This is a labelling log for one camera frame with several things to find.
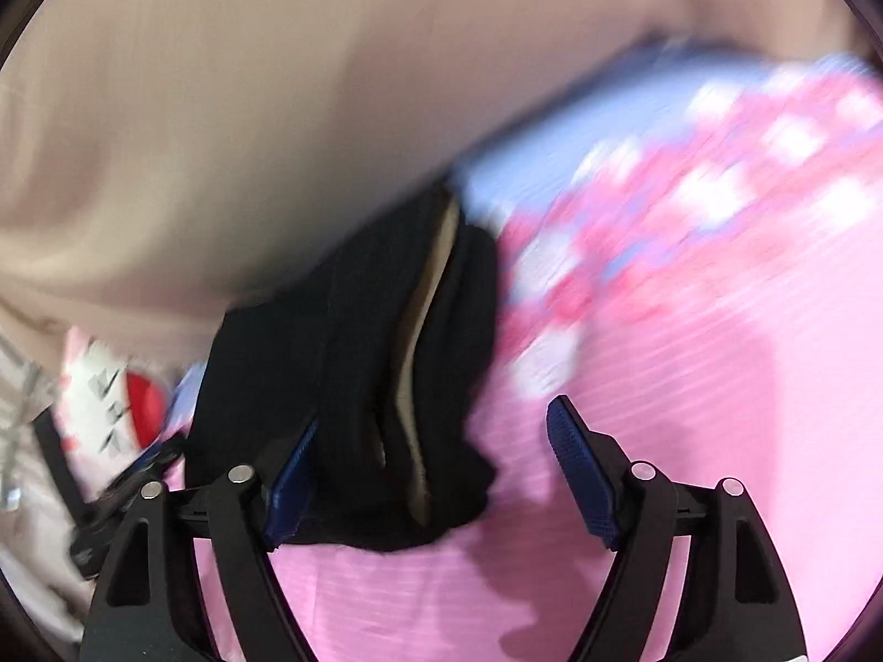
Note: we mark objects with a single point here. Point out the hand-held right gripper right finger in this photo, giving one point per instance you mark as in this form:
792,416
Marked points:
583,469

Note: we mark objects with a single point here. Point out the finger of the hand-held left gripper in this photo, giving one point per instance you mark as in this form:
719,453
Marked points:
155,458

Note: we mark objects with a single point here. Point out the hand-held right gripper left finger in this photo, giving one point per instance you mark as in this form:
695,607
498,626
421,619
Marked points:
290,489

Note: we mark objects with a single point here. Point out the black pants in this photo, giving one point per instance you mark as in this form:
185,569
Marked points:
345,358

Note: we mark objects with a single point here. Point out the white cat face pillow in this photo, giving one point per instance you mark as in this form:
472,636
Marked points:
90,386

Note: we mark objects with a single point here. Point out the pink floral bed sheet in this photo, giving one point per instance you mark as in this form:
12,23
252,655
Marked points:
690,393

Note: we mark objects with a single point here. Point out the shiny pale satin cloth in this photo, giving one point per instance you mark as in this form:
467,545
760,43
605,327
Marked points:
27,558

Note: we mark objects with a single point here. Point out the beige curtain cloth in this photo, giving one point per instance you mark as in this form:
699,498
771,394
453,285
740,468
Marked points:
276,117

